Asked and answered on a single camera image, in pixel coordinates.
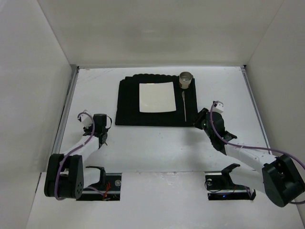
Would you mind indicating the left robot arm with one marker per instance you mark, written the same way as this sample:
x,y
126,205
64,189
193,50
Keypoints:
x,y
67,175

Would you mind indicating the square white plate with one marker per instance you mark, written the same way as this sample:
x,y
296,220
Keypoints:
x,y
156,97

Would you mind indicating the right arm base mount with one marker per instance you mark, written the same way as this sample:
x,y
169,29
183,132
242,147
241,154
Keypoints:
x,y
220,186

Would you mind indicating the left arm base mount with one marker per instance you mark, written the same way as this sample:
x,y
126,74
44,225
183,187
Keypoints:
x,y
101,186

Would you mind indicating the metal cup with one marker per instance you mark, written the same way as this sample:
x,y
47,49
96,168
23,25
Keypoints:
x,y
185,79

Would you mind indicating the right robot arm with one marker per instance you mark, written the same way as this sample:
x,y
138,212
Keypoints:
x,y
275,176

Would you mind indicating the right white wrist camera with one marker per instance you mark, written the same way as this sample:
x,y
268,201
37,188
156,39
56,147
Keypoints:
x,y
218,107

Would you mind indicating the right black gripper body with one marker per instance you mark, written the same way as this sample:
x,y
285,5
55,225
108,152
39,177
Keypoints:
x,y
201,118

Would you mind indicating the black cloth placemat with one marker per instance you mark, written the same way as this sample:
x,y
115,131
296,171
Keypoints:
x,y
128,113

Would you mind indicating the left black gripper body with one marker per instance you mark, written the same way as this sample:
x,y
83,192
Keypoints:
x,y
104,137

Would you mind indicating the silver knife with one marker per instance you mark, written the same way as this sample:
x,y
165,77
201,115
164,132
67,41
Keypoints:
x,y
184,106

